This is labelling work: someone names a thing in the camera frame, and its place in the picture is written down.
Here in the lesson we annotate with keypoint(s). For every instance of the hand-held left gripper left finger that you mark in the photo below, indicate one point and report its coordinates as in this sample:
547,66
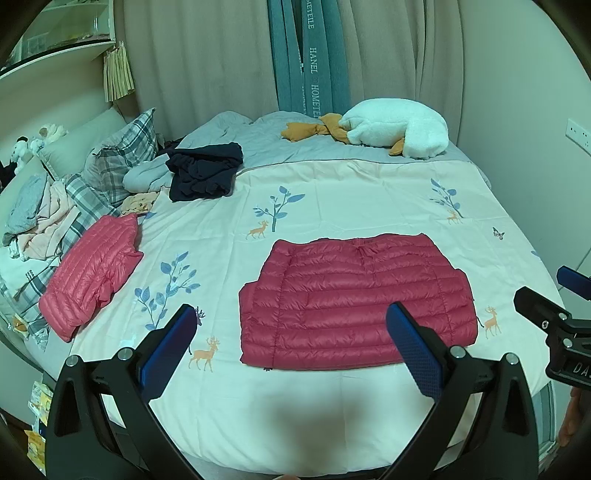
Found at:
168,346

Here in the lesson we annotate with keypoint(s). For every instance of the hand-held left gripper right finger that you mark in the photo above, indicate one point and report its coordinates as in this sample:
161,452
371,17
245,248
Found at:
415,355

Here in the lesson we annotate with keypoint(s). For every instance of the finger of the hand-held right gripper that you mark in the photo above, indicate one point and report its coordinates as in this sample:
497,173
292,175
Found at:
535,304
572,279

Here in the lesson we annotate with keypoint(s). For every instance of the red down jacket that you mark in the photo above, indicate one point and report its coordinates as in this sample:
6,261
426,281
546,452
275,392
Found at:
360,300

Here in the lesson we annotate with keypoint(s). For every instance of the pile of pink clothes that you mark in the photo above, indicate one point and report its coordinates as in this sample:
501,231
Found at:
53,217

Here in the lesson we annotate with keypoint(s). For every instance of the person's right hand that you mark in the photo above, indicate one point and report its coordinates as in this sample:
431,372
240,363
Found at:
572,415

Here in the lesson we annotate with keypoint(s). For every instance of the folded pink down jacket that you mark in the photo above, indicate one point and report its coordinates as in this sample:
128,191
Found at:
87,272

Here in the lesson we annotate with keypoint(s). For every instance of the snack packets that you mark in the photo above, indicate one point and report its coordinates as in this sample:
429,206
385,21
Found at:
40,415

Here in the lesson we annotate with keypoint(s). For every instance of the light grey garment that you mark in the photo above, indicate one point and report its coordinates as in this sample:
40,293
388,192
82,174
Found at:
145,175

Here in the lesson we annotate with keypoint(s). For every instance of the deer printed blanket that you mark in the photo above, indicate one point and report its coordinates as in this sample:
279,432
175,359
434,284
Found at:
351,194

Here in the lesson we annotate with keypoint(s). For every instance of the navy garment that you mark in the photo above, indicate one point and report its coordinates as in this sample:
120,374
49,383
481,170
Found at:
203,173

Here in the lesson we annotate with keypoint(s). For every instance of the grey blue garment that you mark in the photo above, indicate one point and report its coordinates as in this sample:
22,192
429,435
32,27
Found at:
25,207

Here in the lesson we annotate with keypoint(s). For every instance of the plaid pillow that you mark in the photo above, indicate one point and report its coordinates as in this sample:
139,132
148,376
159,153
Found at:
122,147

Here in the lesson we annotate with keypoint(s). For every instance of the white goose plush toy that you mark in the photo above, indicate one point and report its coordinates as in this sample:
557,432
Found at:
397,127

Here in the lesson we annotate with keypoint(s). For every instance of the cream pillow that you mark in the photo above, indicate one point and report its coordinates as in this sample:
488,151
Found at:
78,138

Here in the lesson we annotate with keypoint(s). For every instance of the grey bed sheet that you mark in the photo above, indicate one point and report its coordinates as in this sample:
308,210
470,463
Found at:
272,143

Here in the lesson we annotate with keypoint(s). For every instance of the small plush toys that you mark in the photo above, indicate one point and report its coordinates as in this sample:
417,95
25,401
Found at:
41,138

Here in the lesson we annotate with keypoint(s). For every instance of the beige curtain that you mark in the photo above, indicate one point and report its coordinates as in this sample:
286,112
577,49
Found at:
198,69

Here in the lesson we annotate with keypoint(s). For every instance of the glass display cabinet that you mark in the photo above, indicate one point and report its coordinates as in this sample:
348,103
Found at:
55,32

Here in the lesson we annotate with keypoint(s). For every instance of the wall socket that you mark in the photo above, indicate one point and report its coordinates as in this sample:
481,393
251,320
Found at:
579,134

